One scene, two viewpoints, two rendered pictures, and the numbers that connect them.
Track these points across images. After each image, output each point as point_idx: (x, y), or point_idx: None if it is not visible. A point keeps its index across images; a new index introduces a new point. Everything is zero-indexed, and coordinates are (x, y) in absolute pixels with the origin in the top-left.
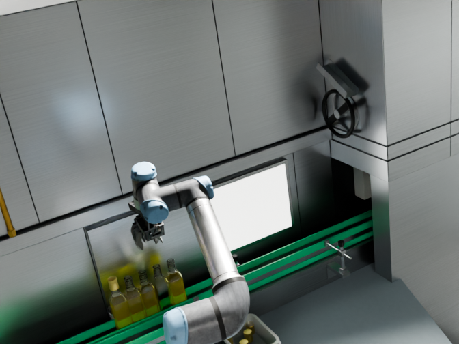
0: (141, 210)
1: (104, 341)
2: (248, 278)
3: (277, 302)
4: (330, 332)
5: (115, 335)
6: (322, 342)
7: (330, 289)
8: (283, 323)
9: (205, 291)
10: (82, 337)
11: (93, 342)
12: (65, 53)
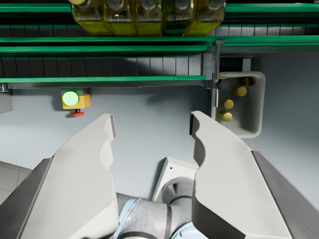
0: None
1: (63, 50)
2: (308, 41)
3: (301, 55)
4: (305, 124)
5: (81, 49)
6: (288, 133)
7: None
8: (280, 84)
9: (242, 13)
10: (36, 10)
11: (48, 41)
12: None
